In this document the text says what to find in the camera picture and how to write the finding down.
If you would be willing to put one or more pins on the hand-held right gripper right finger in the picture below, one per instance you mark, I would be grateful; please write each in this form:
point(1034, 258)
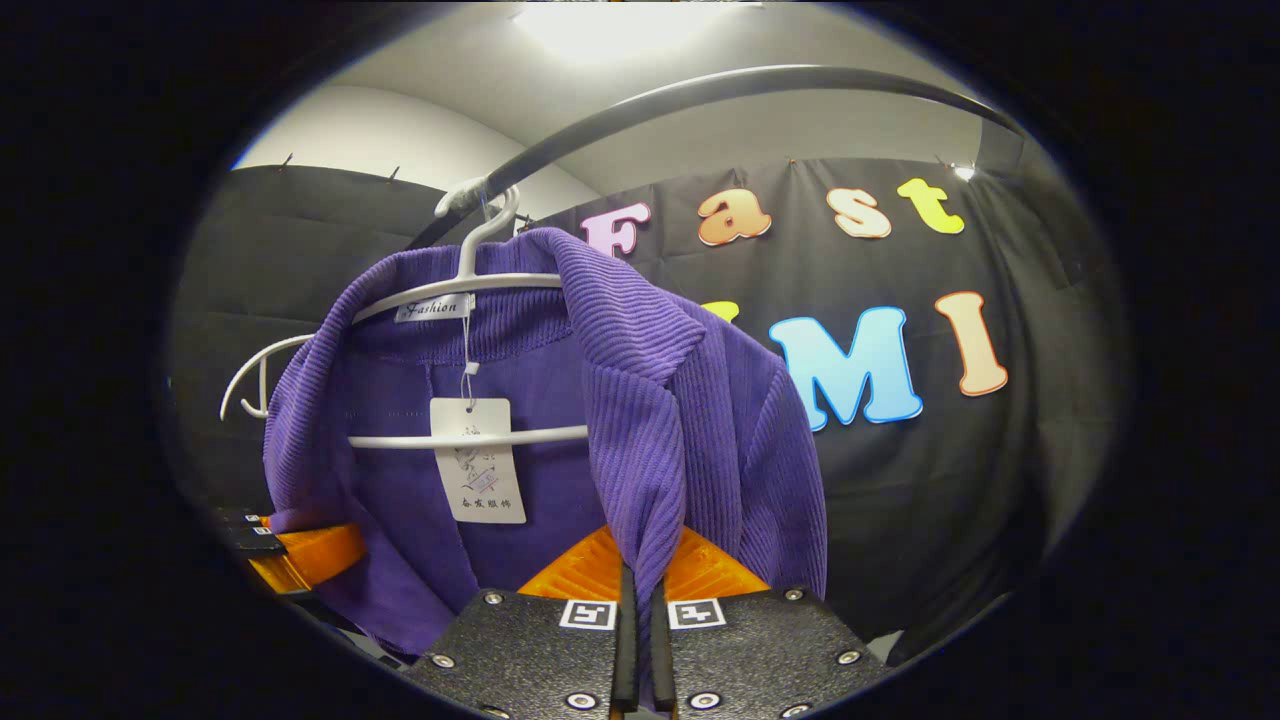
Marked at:
point(760, 650)

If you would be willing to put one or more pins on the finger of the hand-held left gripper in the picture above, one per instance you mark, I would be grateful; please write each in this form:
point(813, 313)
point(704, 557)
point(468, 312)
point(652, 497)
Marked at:
point(320, 555)
point(240, 516)

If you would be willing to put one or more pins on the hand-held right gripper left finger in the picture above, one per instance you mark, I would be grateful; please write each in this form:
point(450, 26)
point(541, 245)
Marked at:
point(530, 650)

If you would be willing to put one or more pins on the white plastic hanger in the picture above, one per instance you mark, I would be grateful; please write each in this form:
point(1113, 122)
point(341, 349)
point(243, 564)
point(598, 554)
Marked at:
point(550, 434)
point(270, 350)

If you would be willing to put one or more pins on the black metal clothes rack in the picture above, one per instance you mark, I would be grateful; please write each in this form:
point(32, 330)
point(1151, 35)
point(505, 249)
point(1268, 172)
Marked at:
point(700, 88)

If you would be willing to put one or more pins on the white paper garment tag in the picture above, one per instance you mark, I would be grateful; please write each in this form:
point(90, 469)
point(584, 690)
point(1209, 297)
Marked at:
point(480, 470)

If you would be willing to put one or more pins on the small ceiling light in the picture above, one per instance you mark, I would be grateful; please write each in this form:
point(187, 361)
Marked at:
point(965, 172)

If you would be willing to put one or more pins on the large bright ceiling light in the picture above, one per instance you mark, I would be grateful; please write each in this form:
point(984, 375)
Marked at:
point(620, 20)

